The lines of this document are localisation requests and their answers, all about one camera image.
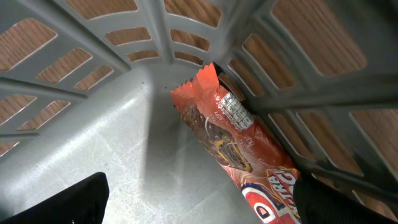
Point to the grey plastic shopping basket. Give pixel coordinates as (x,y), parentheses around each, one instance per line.
(85,88)

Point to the red chocolate bar wrapper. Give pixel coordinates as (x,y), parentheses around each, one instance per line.
(263,171)

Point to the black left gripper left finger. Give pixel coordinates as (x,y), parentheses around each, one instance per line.
(84,202)

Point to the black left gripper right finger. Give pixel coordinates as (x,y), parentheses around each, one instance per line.
(318,203)

